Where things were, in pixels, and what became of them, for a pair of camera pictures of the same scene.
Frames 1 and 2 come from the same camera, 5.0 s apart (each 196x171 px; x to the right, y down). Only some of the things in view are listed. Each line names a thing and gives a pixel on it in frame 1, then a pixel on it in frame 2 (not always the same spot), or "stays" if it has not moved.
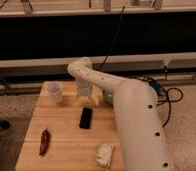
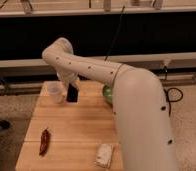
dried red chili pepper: (45, 142) stays
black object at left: (3, 124) stays
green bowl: (108, 95) stays
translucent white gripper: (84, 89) → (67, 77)
